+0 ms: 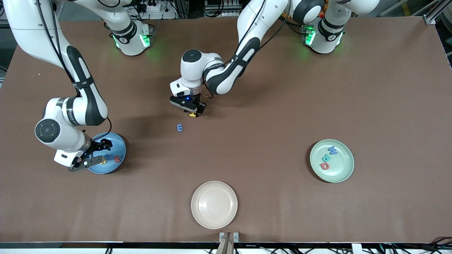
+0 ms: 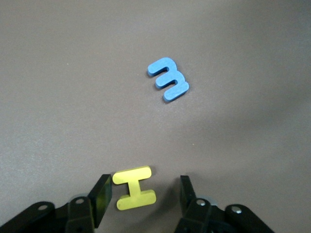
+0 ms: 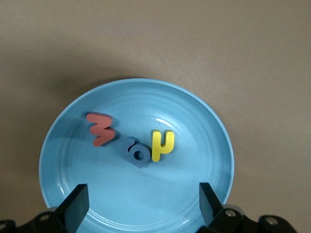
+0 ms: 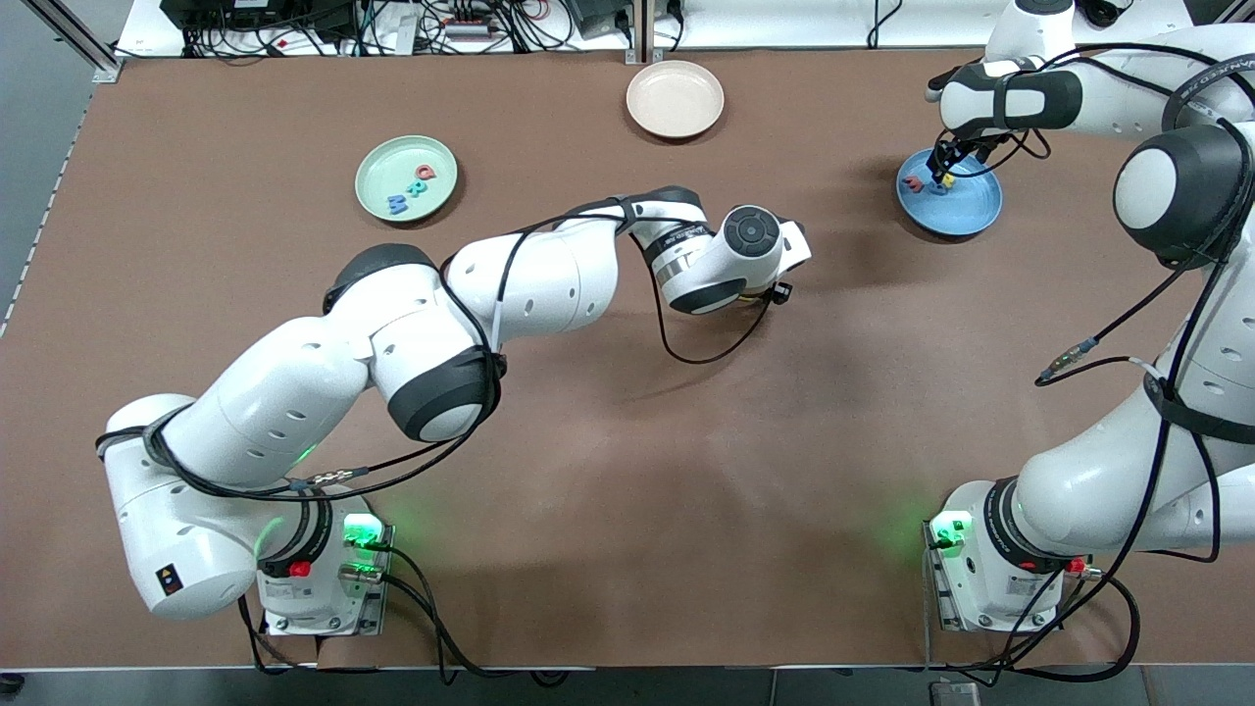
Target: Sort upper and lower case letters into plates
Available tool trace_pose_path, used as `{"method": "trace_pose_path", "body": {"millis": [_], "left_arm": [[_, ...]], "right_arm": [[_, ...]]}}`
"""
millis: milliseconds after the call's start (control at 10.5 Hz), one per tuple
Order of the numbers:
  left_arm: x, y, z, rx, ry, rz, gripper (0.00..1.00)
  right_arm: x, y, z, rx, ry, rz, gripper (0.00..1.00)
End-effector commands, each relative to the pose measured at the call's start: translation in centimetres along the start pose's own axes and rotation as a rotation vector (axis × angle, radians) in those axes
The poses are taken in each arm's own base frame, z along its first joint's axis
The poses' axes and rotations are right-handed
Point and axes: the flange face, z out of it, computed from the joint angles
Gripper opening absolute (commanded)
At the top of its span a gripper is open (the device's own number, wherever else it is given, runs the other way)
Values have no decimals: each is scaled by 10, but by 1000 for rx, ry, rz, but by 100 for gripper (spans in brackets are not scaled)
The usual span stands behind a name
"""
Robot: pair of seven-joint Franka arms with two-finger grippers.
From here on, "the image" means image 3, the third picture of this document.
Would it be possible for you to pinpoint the blue plate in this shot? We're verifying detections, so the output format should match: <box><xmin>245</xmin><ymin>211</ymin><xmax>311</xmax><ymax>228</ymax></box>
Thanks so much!
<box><xmin>38</xmin><ymin>77</ymin><xmax>235</xmax><ymax>233</ymax></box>

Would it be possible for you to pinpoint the red foam letter w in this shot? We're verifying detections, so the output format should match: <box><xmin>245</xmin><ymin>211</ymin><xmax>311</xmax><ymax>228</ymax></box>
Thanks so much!
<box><xmin>85</xmin><ymin>113</ymin><xmax>120</xmax><ymax>148</ymax></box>

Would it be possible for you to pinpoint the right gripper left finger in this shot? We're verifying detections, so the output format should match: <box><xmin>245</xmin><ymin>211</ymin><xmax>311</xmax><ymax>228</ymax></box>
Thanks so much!
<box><xmin>0</xmin><ymin>183</ymin><xmax>90</xmax><ymax>233</ymax></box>

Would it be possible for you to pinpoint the blue foam letter g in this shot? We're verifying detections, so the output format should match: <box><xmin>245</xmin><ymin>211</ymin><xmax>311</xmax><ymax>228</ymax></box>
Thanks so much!
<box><xmin>121</xmin><ymin>136</ymin><xmax>153</xmax><ymax>169</ymax></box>

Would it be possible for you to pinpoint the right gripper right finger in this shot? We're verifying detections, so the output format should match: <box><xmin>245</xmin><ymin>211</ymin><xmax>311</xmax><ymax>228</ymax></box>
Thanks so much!
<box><xmin>198</xmin><ymin>182</ymin><xmax>298</xmax><ymax>233</ymax></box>

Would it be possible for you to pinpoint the yellow foam letter h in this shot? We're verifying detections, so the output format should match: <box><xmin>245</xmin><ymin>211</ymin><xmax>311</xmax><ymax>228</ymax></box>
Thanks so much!
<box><xmin>152</xmin><ymin>130</ymin><xmax>175</xmax><ymax>163</ymax></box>

